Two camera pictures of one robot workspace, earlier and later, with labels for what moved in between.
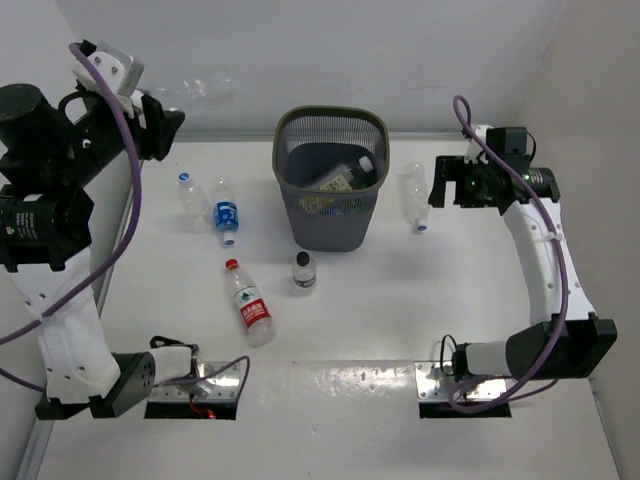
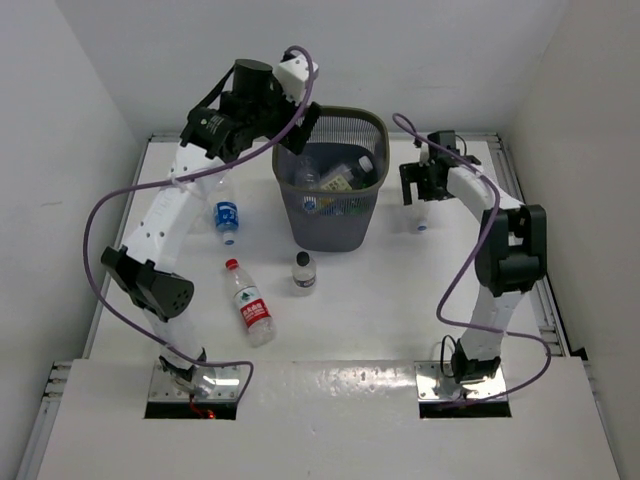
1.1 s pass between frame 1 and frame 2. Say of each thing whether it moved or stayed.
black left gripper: moved
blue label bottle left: stayed
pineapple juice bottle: stayed
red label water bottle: stayed
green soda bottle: stayed
